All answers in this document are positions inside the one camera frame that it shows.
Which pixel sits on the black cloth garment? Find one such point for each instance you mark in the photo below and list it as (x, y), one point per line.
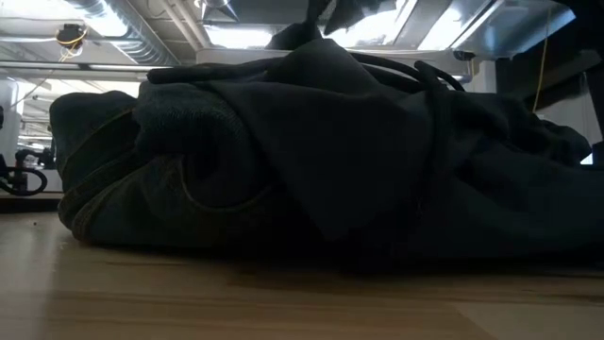
(292, 38)

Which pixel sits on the dark blue denim jeans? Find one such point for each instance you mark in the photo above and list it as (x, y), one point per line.
(141, 212)

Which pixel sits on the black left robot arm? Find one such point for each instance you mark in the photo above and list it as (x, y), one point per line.
(20, 160)

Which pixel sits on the dark knit garment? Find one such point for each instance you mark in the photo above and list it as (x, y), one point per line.
(189, 118)

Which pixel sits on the silver metal ceiling cone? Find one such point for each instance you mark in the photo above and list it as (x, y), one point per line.
(218, 7)

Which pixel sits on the black ceiling device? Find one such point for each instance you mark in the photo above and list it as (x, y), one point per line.
(71, 35)

